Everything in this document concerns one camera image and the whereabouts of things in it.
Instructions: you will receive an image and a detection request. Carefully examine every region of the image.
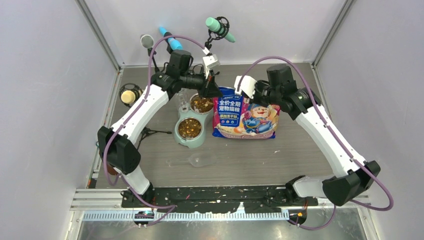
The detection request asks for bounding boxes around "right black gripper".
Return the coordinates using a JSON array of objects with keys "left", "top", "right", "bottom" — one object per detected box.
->
[{"left": 245, "top": 79, "right": 282, "bottom": 108}]

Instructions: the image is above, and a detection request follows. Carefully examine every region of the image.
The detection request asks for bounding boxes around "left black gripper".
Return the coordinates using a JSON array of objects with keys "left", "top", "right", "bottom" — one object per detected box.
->
[{"left": 178, "top": 66, "right": 222, "bottom": 99}]

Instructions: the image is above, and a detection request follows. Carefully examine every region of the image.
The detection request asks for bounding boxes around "colourful cat food bag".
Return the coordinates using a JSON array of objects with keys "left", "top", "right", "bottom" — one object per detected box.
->
[{"left": 212, "top": 86, "right": 280, "bottom": 140}]

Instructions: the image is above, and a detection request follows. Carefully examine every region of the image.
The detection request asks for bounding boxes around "clear plastic scoop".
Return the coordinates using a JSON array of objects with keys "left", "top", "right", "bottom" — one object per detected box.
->
[{"left": 165, "top": 153, "right": 218, "bottom": 168}]

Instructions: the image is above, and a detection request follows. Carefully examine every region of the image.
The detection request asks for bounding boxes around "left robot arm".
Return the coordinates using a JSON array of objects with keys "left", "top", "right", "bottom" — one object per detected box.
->
[{"left": 97, "top": 49, "right": 222, "bottom": 207}]

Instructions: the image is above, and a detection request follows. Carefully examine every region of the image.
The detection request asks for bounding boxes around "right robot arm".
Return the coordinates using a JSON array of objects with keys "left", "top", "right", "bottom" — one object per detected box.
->
[{"left": 236, "top": 63, "right": 381, "bottom": 207}]

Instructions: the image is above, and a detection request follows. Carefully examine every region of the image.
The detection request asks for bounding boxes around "green double pet bowl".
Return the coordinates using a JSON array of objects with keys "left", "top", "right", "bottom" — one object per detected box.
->
[{"left": 173, "top": 93, "right": 214, "bottom": 149}]

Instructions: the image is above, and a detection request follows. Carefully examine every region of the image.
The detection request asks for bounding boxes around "blue microphone on stand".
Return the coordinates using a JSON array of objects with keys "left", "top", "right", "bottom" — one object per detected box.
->
[{"left": 158, "top": 26, "right": 183, "bottom": 54}]

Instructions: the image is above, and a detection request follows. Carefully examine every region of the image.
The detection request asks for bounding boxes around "green microphone on tripod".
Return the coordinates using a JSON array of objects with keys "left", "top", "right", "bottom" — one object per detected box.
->
[{"left": 205, "top": 16, "right": 236, "bottom": 50}]

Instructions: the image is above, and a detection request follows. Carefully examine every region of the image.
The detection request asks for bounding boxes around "silver round microphone stand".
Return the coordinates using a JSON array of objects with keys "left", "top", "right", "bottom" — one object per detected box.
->
[{"left": 140, "top": 34, "right": 160, "bottom": 73}]

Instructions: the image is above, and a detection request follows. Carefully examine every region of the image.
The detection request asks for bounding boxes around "yellow microphone on tripod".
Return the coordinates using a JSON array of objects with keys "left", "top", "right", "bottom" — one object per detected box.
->
[{"left": 119, "top": 83, "right": 172, "bottom": 150}]

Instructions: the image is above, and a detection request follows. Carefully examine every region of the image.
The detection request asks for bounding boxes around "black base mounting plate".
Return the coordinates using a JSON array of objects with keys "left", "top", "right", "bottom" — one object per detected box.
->
[{"left": 142, "top": 185, "right": 318, "bottom": 214}]

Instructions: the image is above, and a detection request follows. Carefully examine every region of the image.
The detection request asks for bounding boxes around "brown metronome box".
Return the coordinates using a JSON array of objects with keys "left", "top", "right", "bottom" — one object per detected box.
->
[{"left": 106, "top": 164, "right": 119, "bottom": 176}]

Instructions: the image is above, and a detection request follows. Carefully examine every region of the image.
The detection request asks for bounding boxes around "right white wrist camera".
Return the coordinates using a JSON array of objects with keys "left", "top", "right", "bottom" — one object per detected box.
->
[{"left": 234, "top": 75, "right": 257, "bottom": 100}]

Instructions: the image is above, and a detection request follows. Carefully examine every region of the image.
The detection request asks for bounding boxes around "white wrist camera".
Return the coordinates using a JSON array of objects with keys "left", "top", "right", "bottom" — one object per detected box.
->
[
  {"left": 202, "top": 47, "right": 221, "bottom": 78},
  {"left": 234, "top": 75, "right": 257, "bottom": 100}
]

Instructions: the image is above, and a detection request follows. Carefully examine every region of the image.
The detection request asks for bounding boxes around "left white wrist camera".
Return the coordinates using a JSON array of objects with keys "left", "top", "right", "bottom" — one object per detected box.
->
[{"left": 202, "top": 47, "right": 221, "bottom": 78}]

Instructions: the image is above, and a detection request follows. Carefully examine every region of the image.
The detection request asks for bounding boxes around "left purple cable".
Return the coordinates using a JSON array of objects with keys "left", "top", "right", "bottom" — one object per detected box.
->
[{"left": 102, "top": 34, "right": 211, "bottom": 227}]

